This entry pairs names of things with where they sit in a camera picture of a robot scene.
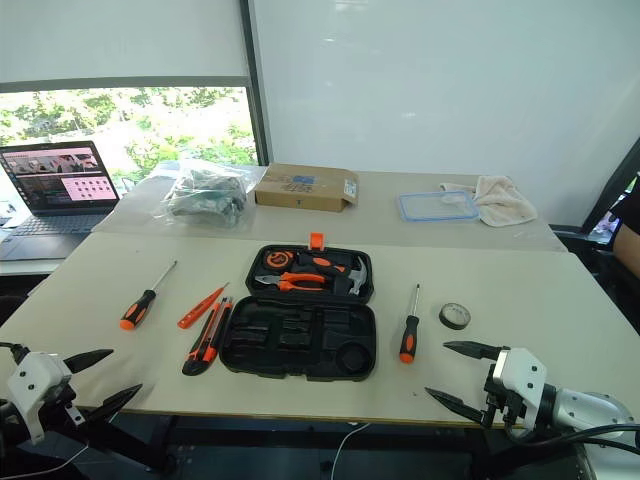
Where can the white roller blind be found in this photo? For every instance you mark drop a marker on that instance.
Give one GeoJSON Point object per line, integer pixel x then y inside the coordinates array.
{"type": "Point", "coordinates": [120, 40]}

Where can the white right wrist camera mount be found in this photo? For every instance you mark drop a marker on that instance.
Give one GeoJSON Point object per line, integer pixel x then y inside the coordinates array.
{"type": "Point", "coordinates": [525, 372]}

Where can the orange black tape measure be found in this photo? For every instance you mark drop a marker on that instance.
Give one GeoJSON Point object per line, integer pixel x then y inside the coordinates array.
{"type": "Point", "coordinates": [276, 260]}

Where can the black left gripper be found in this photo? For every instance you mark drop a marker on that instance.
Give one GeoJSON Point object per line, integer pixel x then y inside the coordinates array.
{"type": "Point", "coordinates": [64, 397]}

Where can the orange rectangular block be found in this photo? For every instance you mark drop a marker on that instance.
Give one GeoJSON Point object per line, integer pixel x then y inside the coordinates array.
{"type": "Point", "coordinates": [316, 241]}

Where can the brown cardboard box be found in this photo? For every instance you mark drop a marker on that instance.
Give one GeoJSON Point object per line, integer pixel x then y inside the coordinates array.
{"type": "Point", "coordinates": [300, 187]}

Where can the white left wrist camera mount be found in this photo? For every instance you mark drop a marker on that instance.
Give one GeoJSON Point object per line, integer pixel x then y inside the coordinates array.
{"type": "Point", "coordinates": [35, 375]}

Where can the clear blue rimmed container lid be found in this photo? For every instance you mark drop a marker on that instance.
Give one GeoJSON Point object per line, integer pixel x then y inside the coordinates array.
{"type": "Point", "coordinates": [435, 206]}

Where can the black table frame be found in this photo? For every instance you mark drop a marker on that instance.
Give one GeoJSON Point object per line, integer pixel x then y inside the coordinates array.
{"type": "Point", "coordinates": [130, 440]}

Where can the long orange black screwdriver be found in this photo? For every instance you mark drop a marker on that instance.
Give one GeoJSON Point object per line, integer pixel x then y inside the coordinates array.
{"type": "Point", "coordinates": [137, 310]}
{"type": "Point", "coordinates": [409, 340]}

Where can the orange black utility knife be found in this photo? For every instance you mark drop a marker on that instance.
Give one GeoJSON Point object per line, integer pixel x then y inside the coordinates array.
{"type": "Point", "coordinates": [205, 345]}

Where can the person's bare forearm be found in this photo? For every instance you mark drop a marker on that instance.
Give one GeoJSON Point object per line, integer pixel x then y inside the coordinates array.
{"type": "Point", "coordinates": [629, 252]}

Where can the short orange black screwdriver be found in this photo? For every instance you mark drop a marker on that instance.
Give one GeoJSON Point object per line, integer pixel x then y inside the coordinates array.
{"type": "Point", "coordinates": [320, 262]}

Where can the orange test pen screwdriver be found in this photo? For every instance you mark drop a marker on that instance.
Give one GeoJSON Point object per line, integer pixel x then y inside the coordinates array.
{"type": "Point", "coordinates": [200, 310]}

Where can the clear plastic bag with parts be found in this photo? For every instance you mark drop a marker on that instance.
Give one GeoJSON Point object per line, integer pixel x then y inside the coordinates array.
{"type": "Point", "coordinates": [205, 197]}

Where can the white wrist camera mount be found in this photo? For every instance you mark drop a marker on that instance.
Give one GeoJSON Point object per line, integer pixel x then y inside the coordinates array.
{"type": "Point", "coordinates": [525, 372]}
{"type": "Point", "coordinates": [35, 375]}

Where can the black tool case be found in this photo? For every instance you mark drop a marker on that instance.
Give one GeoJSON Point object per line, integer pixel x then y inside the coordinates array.
{"type": "Point", "coordinates": [300, 345]}

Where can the black electrical tape roll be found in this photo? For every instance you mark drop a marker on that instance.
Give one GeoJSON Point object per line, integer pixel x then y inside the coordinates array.
{"type": "Point", "coordinates": [445, 320]}

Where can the cream folded towel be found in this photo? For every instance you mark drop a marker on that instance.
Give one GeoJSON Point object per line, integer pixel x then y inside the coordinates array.
{"type": "Point", "coordinates": [505, 202]}

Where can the dark window frame post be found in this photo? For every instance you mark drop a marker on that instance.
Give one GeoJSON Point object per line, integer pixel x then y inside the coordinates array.
{"type": "Point", "coordinates": [255, 80]}

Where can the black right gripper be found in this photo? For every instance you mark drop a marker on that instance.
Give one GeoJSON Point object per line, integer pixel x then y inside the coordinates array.
{"type": "Point", "coordinates": [502, 400]}

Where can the dark open laptop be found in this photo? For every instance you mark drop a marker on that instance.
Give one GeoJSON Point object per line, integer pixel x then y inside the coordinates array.
{"type": "Point", "coordinates": [55, 220]}

